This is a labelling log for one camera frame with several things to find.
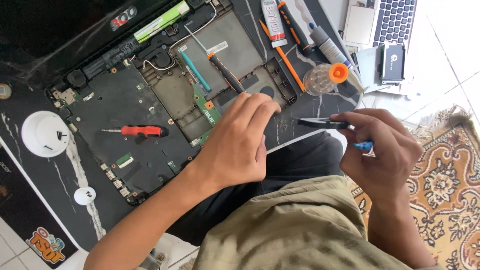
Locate person's right hand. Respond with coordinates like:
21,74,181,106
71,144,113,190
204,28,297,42
329,108,425,206

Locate person's left hand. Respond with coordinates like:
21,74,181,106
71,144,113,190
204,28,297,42
190,91,282,191

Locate blue small tool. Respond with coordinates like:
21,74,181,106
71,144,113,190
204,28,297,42
352,140,375,152

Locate black tweezers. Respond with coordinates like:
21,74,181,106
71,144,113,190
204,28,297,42
293,117,352,130

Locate black laptop base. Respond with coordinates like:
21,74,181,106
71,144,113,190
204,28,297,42
45,0,299,208

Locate person's black trousers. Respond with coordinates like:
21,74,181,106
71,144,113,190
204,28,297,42
166,131,346,247

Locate brown patterned carpet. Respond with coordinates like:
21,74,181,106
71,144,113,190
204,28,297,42
347,106,480,270

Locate black orange long-shaft screwdriver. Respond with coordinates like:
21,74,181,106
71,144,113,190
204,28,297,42
183,24,247,95

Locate teal plastic spudger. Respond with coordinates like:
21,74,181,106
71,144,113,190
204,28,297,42
178,47,213,93

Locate black drive box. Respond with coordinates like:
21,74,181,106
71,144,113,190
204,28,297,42
379,43,407,85

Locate person's olive shirt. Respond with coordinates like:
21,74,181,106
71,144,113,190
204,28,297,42
192,175,445,270

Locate clear jar with orange cap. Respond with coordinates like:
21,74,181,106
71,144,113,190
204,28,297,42
302,62,350,97

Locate orange thin stick tool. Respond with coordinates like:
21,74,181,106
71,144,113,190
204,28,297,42
258,19,307,93

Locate grey paste syringe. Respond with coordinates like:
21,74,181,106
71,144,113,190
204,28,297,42
308,22,367,95

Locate white red glue tube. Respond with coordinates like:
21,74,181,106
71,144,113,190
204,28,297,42
260,0,289,49

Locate black orange thick screwdriver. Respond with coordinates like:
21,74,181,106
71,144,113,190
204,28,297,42
276,1,314,57

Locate silver laptop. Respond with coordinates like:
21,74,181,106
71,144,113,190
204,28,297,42
343,0,418,52

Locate green battery cell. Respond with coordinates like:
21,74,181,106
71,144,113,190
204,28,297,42
133,0,191,44

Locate black laptop battery pack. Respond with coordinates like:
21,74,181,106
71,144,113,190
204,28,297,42
82,35,142,80

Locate small white plastic cap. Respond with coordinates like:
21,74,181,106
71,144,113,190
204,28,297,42
73,186,97,206

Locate black marbled work mat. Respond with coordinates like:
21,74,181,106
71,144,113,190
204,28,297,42
0,0,365,253

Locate large white plastic bowl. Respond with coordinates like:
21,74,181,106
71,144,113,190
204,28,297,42
21,110,71,158

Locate black laptop lid with sticker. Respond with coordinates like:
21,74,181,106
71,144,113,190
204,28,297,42
0,0,188,89

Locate black cover with cartoon sticker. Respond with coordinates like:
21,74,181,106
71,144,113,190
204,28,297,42
0,144,80,269

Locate red handled screwdriver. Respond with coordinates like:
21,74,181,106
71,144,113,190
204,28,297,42
101,124,170,139

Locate white thin cable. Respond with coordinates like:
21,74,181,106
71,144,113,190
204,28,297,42
142,1,218,71

